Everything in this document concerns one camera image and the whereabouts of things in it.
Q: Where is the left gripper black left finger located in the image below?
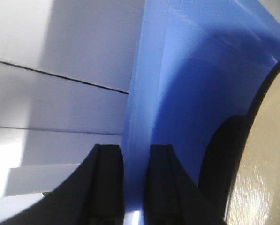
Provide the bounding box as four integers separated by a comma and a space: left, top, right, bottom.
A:
17, 144, 126, 225

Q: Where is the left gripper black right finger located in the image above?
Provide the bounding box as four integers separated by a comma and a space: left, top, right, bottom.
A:
144, 144, 225, 225

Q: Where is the beige plate with black rim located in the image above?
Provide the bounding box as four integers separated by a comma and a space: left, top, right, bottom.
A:
198, 62, 280, 225

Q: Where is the blue plastic tray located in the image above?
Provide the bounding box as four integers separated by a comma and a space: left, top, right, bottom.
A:
121, 0, 280, 225

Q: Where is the grey cabinet upper shelf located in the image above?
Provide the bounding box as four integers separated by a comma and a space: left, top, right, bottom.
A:
0, 0, 144, 135

